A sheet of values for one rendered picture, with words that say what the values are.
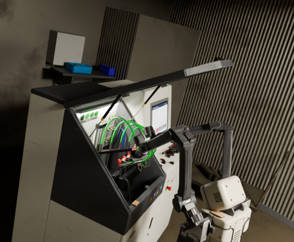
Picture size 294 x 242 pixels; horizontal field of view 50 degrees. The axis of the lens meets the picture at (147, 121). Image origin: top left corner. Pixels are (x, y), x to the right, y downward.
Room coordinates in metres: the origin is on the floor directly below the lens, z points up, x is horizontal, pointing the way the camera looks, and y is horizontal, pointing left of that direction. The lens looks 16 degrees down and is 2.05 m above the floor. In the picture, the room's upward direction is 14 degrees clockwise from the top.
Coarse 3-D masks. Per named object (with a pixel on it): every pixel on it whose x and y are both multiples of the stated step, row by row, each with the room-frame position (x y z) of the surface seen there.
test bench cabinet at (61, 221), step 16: (64, 208) 1.83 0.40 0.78; (48, 224) 1.87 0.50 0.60; (64, 224) 1.82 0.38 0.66; (80, 224) 1.78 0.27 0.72; (96, 224) 1.75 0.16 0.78; (48, 240) 1.86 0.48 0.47; (64, 240) 1.82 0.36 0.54; (80, 240) 1.78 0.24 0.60; (96, 240) 1.74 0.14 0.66; (112, 240) 1.70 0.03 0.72
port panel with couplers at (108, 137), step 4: (112, 112) 2.41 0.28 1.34; (116, 112) 2.47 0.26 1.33; (108, 116) 2.35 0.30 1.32; (112, 116) 2.41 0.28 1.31; (116, 116) 2.45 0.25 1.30; (108, 120) 2.36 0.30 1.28; (112, 124) 2.45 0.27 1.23; (108, 128) 2.39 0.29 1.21; (112, 128) 2.41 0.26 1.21; (108, 132) 2.40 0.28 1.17; (108, 136) 2.42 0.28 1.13; (104, 140) 2.37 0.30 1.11; (108, 140) 2.41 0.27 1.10; (104, 144) 2.38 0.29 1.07
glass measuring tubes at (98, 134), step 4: (96, 124) 2.19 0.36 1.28; (100, 124) 2.20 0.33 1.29; (104, 124) 2.24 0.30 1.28; (100, 128) 2.19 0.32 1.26; (104, 128) 2.26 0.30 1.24; (96, 132) 2.20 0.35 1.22; (100, 132) 2.23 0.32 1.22; (96, 136) 2.20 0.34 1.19; (100, 136) 2.23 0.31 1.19; (104, 136) 2.30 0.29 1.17; (96, 140) 2.20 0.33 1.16; (100, 140) 2.26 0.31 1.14; (96, 144) 2.20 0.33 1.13; (96, 148) 2.20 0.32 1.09; (100, 156) 2.30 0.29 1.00
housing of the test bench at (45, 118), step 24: (48, 96) 1.92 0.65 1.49; (72, 96) 2.01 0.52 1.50; (48, 120) 1.91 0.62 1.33; (24, 144) 1.96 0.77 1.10; (48, 144) 1.90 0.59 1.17; (24, 168) 1.95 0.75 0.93; (48, 168) 1.89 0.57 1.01; (24, 192) 1.94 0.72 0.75; (48, 192) 1.88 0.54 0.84; (24, 216) 1.93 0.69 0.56; (24, 240) 1.92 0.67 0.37
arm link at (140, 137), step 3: (138, 135) 1.82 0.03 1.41; (141, 135) 1.83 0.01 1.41; (135, 138) 1.82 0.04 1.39; (138, 138) 1.81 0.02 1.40; (141, 138) 1.81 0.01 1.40; (135, 141) 1.82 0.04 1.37; (138, 141) 1.81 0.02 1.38; (141, 141) 1.80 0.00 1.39; (144, 141) 1.81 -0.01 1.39; (135, 144) 1.82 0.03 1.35; (138, 144) 1.81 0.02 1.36; (138, 147) 1.75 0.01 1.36; (141, 147) 1.73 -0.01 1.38; (141, 150) 1.72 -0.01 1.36
